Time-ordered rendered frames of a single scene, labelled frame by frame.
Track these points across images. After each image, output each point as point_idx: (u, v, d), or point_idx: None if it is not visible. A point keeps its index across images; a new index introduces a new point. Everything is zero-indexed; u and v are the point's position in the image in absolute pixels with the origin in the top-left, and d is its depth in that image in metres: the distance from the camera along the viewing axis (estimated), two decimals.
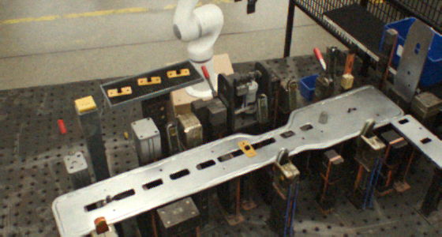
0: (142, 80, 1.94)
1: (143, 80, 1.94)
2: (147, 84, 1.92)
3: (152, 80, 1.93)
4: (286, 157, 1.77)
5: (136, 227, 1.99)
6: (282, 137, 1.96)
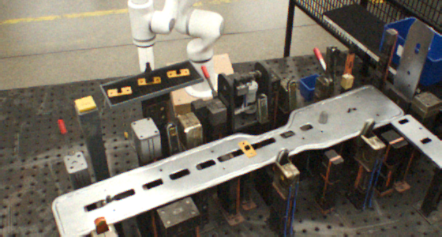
0: (142, 80, 1.94)
1: (143, 80, 1.94)
2: (147, 84, 1.92)
3: (152, 80, 1.93)
4: (286, 157, 1.77)
5: (136, 227, 1.99)
6: (282, 137, 1.96)
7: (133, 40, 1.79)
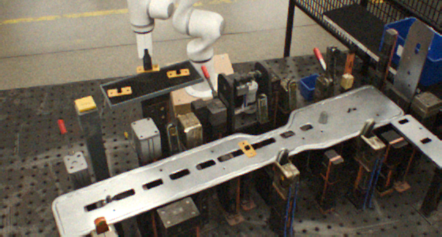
0: (140, 67, 1.90)
1: (141, 67, 1.90)
2: (145, 72, 1.88)
3: (151, 69, 1.89)
4: (286, 157, 1.77)
5: (136, 227, 1.99)
6: (282, 137, 1.96)
7: (131, 26, 1.75)
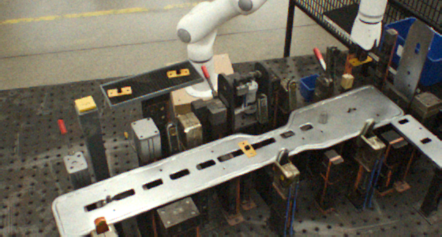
0: (353, 60, 1.88)
1: (353, 60, 1.88)
2: (361, 63, 1.87)
3: None
4: (286, 157, 1.77)
5: (136, 227, 1.99)
6: (282, 137, 1.96)
7: (365, 18, 1.73)
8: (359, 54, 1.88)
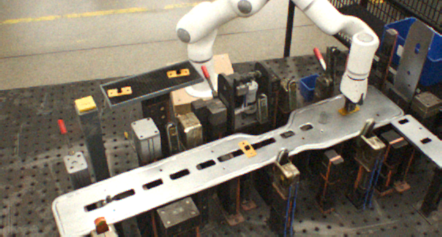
0: (342, 110, 2.04)
1: (342, 110, 2.04)
2: (350, 113, 2.03)
3: None
4: (286, 157, 1.77)
5: (136, 227, 1.99)
6: (282, 137, 1.96)
7: (352, 75, 1.89)
8: (348, 105, 2.04)
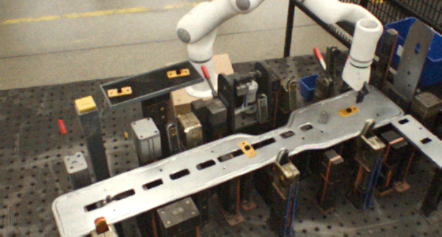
0: (342, 111, 2.04)
1: (342, 111, 2.04)
2: (349, 114, 2.03)
3: (351, 110, 2.05)
4: (286, 157, 1.77)
5: (136, 227, 1.99)
6: (282, 137, 1.96)
7: (355, 62, 1.85)
8: (345, 87, 2.01)
